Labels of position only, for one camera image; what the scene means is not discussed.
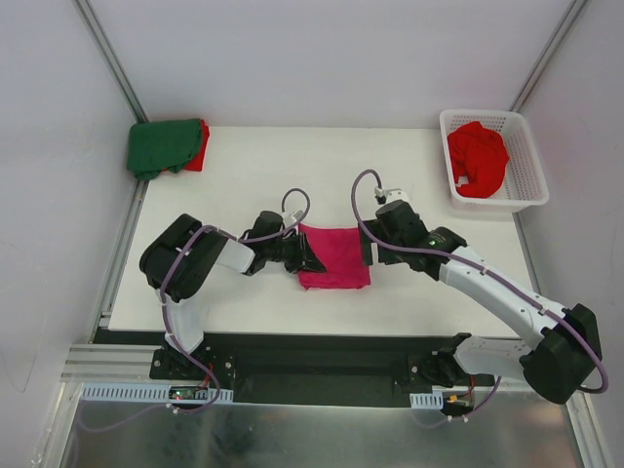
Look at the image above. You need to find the white plastic laundry basket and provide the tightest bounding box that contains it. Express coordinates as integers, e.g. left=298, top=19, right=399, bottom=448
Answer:
left=439, top=109, right=550, bottom=214

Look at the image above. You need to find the folded green t shirt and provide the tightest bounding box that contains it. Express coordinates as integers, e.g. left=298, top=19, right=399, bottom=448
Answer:
left=127, top=118, right=204, bottom=181

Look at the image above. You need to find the red t shirt in basket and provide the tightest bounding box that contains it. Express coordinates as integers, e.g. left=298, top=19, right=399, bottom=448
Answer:
left=448, top=121, right=509, bottom=199

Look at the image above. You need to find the right white cable duct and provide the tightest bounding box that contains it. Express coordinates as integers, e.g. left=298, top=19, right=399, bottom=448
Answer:
left=409, top=390, right=474, bottom=410

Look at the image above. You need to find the left aluminium corner post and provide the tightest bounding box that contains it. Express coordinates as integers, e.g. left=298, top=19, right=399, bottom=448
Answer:
left=72, top=0, right=148, bottom=123

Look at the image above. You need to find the pink t shirt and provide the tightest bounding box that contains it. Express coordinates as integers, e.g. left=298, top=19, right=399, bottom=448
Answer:
left=298, top=224, right=371, bottom=290

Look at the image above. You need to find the folded red t shirt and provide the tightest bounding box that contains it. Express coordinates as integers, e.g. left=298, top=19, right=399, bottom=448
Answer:
left=169, top=119, right=210, bottom=174

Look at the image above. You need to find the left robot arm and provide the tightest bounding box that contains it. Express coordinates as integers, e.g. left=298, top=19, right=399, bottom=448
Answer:
left=139, top=211, right=327, bottom=379

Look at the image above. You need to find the left white cable duct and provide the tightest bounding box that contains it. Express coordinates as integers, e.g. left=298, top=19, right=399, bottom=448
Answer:
left=82, top=383, right=234, bottom=405

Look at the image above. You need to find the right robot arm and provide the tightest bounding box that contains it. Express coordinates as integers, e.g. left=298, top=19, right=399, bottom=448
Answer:
left=358, top=201, right=608, bottom=404

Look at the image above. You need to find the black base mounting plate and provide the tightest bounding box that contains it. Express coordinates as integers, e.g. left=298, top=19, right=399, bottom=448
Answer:
left=95, top=330, right=503, bottom=409

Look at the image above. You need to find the right aluminium corner post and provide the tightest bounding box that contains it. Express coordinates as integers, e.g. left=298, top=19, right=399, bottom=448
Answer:
left=509, top=0, right=592, bottom=113

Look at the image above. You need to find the aluminium corner post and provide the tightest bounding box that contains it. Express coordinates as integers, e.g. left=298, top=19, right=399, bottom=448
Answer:
left=509, top=0, right=592, bottom=113
left=72, top=0, right=148, bottom=123

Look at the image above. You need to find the white cable duct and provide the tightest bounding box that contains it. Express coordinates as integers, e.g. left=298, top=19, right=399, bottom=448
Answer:
left=82, top=383, right=234, bottom=405
left=409, top=390, right=474, bottom=410

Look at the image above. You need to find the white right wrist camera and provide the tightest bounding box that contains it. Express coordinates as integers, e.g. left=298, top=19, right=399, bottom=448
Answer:
left=374, top=187, right=410, bottom=206

